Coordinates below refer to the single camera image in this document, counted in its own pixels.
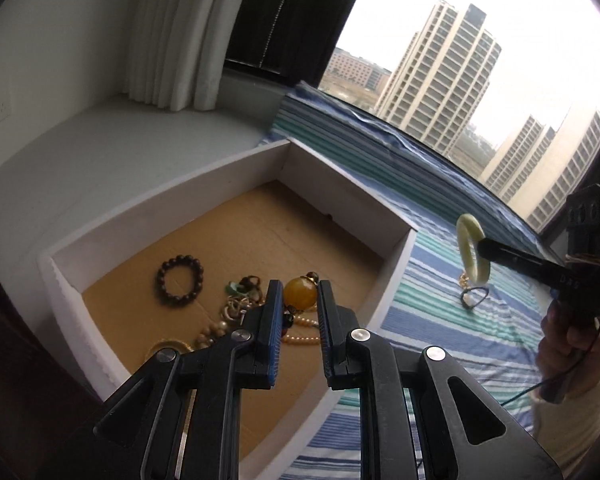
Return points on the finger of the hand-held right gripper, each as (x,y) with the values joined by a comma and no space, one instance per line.
(510,257)

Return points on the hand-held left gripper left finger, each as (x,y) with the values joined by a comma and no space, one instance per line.
(276,340)

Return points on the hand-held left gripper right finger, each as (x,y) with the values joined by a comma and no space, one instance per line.
(330,330)

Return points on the pale green jade bangle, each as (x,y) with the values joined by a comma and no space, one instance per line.
(461,247)

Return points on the white box with cardboard bottom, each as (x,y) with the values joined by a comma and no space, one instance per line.
(330,195)

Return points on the person's right forearm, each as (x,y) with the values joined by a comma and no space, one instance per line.
(565,425)

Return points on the person's right hand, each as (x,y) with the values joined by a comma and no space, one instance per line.
(555,350)

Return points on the grey high-rise building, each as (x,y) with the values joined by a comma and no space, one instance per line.
(555,170)

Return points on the blue green striped bedsheet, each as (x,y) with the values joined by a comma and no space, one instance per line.
(430,340)

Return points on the tall beige high-rise building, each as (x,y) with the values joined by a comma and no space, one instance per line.
(440,75)

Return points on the dark window blind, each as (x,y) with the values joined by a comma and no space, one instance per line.
(300,20)

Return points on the white curtain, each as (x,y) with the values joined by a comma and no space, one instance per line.
(170,35)

